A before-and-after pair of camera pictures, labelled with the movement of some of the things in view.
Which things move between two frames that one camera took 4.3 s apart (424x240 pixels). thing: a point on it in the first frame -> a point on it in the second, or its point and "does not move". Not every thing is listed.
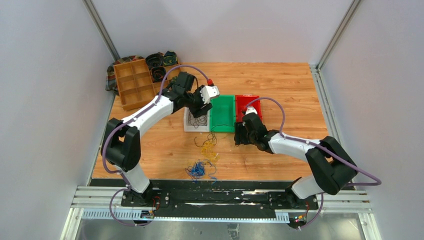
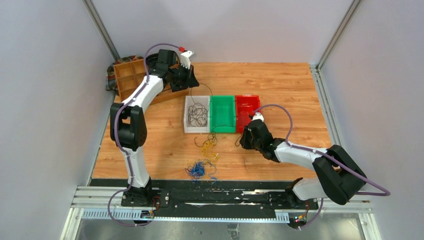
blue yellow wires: [201, 168] does not move
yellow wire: [207, 152] does not move
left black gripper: [198, 111] -> [193, 82]
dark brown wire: [201, 120] does not move
